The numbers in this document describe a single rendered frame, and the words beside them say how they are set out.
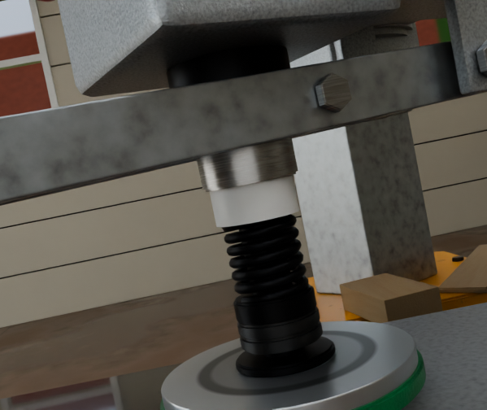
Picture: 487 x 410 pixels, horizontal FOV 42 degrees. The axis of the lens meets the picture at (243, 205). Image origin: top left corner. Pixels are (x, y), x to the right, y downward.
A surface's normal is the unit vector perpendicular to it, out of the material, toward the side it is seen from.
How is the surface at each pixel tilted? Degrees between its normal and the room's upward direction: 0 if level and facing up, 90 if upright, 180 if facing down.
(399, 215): 90
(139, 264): 90
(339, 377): 0
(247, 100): 90
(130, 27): 90
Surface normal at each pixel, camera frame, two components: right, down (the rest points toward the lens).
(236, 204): -0.38, 0.12
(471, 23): 0.46, -0.04
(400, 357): -0.20, -0.98
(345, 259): -0.80, 0.19
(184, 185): 0.07, 0.04
